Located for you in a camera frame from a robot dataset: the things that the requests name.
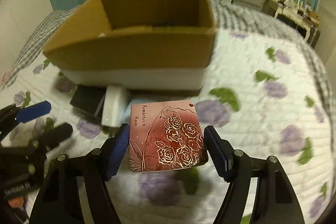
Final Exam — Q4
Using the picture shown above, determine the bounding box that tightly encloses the small white box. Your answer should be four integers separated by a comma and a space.
101, 85, 130, 127

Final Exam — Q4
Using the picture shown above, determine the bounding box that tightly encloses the pink rose card box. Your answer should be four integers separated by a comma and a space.
129, 100, 209, 172

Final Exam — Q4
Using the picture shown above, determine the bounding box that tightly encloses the black flat box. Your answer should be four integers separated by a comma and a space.
70, 85, 106, 119

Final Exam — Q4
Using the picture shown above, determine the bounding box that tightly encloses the white floral quilt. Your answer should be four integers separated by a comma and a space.
1, 30, 335, 223

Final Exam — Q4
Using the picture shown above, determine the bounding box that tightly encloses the brown cardboard box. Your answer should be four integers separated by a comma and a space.
43, 0, 215, 91

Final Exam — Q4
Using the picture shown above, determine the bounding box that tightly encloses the white dressing table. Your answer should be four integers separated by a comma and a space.
261, 0, 321, 48

